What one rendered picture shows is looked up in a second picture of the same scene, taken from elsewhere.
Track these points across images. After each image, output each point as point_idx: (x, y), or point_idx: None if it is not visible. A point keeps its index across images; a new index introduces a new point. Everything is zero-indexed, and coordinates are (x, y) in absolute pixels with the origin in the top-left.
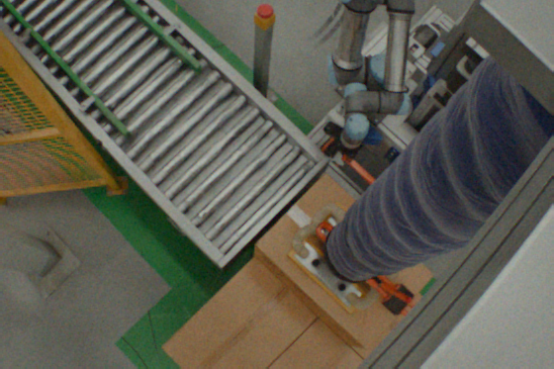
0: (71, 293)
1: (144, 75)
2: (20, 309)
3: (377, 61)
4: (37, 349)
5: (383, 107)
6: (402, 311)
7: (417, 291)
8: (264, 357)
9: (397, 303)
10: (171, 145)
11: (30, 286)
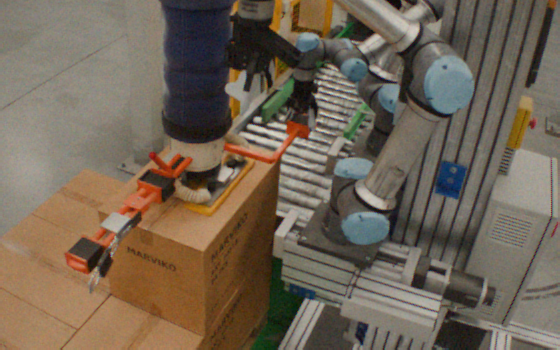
0: (126, 181)
1: (321, 122)
2: (103, 157)
3: (395, 87)
4: (71, 171)
5: (339, 53)
6: (141, 181)
7: (177, 240)
8: (87, 230)
9: (150, 179)
10: (269, 145)
11: (124, 159)
